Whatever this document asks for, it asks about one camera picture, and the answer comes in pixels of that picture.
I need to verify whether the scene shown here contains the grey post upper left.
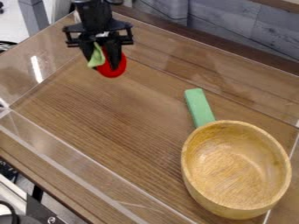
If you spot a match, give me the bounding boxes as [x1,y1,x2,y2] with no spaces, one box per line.
[18,0,50,36]

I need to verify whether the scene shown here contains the round wooden bowl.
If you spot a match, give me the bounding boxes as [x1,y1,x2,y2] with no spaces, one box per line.
[182,120,293,220]

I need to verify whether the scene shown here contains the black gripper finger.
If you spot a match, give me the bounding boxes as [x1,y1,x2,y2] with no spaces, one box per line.
[79,39,95,60]
[105,39,122,70]

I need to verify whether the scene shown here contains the clear acrylic enclosure walls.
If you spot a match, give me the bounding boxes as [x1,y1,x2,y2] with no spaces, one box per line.
[0,7,299,224]

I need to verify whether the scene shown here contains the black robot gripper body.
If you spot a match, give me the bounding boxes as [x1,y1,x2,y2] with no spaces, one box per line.
[62,0,134,47]

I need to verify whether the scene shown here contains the green rectangular block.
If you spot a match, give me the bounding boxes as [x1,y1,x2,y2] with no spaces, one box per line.
[185,88,215,128]

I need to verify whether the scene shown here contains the black cable lower left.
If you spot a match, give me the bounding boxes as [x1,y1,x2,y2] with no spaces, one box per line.
[0,199,22,224]

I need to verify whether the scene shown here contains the red plush fruit green leaf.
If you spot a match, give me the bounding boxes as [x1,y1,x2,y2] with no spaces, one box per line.
[89,42,127,78]

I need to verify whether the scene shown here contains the black metal bracket with bolt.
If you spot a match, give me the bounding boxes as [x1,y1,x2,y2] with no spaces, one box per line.
[26,195,67,224]

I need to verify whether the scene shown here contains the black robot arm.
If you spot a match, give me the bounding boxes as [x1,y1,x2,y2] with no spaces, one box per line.
[63,0,134,78]

